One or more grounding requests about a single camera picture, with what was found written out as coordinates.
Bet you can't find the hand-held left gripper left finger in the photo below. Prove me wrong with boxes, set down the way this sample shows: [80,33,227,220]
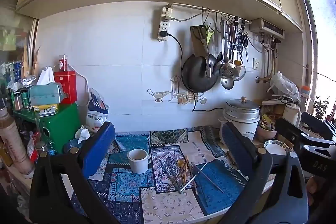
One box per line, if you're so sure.
[29,122,118,224]

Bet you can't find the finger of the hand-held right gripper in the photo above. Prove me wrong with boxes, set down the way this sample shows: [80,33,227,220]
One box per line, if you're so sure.
[301,112,336,136]
[275,118,319,152]

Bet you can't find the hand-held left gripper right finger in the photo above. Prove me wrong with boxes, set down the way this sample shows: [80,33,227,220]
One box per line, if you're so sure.
[218,122,309,224]

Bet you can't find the white cup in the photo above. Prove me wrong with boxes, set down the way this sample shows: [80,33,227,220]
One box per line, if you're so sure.
[127,149,149,174]

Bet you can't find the wooden chopstick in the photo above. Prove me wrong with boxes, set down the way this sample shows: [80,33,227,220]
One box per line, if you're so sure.
[183,156,190,185]
[189,162,199,195]

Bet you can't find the person's right hand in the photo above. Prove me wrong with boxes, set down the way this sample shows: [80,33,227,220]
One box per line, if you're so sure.
[306,175,324,207]

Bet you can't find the potted plant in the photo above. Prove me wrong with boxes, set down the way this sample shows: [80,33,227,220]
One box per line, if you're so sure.
[314,97,330,120]

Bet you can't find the white kettle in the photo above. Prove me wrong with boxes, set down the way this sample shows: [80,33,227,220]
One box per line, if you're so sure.
[282,102,302,128]

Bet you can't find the crumpled white tissue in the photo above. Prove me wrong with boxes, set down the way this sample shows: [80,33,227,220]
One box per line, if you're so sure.
[75,126,91,143]

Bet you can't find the patterned white bowl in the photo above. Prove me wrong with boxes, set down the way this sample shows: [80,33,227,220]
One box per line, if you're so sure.
[264,139,291,156]

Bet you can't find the bowl with cutlery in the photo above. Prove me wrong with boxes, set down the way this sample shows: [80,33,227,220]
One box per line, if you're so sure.
[256,113,278,143]

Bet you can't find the bottle with orange cap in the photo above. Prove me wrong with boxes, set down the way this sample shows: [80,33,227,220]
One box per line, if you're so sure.
[301,85,312,109]

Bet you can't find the white rice cooker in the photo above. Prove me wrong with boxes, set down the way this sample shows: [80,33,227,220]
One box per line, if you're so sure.
[219,97,261,144]

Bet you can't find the white printed bag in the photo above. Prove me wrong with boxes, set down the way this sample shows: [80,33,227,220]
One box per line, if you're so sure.
[86,88,110,133]

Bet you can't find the clear plastic bag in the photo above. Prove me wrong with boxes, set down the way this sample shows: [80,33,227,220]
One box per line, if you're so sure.
[268,71,301,103]

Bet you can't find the green metal box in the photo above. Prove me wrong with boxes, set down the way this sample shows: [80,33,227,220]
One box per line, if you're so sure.
[13,103,81,154]

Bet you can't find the metal capped jar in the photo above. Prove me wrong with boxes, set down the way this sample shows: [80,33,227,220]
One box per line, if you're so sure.
[35,141,49,159]

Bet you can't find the gold spoon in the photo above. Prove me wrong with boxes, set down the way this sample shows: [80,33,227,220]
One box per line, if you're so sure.
[168,159,185,193]

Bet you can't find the metal ladle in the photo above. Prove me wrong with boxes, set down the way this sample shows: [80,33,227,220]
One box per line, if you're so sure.
[220,22,235,90]

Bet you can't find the red packet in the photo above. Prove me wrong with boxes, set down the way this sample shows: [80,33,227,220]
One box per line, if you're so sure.
[26,132,40,162]

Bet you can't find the yellow flat box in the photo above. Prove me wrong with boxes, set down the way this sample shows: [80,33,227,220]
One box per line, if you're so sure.
[33,105,59,112]

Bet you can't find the red tin box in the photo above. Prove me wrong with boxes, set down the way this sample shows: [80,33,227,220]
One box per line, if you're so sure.
[54,70,78,105]

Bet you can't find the teal chopstick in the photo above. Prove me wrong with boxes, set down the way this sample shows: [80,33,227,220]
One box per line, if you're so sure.
[167,160,185,188]

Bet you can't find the grey chopstick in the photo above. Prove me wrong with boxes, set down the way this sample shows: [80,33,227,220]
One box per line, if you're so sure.
[159,158,182,192]

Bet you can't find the teal tissue box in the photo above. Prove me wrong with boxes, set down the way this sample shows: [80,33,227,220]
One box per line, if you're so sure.
[28,67,66,107]

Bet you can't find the metal skimmer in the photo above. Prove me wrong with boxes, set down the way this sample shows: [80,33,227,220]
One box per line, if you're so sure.
[219,20,237,79]

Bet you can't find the black wok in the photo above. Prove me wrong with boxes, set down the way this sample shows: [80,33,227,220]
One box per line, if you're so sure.
[182,43,220,93]

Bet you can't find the large paper roll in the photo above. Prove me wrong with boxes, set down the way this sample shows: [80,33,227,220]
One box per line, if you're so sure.
[0,106,35,179]

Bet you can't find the patchwork patterned mat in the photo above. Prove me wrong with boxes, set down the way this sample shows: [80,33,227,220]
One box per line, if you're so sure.
[71,126,276,224]

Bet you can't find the window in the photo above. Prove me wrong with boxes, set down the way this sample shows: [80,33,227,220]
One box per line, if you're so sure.
[299,0,336,119]

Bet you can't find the spice shaker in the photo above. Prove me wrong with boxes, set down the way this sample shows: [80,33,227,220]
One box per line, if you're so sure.
[13,91,23,110]

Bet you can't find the black hanging scissors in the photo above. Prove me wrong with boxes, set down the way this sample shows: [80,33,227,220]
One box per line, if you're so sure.
[239,28,249,62]

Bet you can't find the white water heater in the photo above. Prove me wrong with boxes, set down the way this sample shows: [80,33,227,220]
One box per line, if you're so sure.
[249,18,286,40]

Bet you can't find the green peeler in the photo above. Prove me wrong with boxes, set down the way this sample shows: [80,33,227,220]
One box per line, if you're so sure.
[207,26,215,45]

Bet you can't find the kitchen scissors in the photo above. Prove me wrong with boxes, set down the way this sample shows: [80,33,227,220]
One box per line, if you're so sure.
[196,25,209,42]

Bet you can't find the white power strip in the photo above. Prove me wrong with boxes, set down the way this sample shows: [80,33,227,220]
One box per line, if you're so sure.
[157,20,170,42]

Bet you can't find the glass door cabinet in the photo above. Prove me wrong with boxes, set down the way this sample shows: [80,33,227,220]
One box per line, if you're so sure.
[0,4,37,75]

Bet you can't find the black power cable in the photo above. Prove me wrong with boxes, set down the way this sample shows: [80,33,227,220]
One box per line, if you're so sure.
[161,32,227,112]

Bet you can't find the metal hanging rail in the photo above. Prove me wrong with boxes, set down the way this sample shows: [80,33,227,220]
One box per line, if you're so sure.
[172,2,252,24]

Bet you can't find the white wall outlet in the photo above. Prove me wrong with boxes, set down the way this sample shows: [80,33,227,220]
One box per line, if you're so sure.
[161,5,173,20]

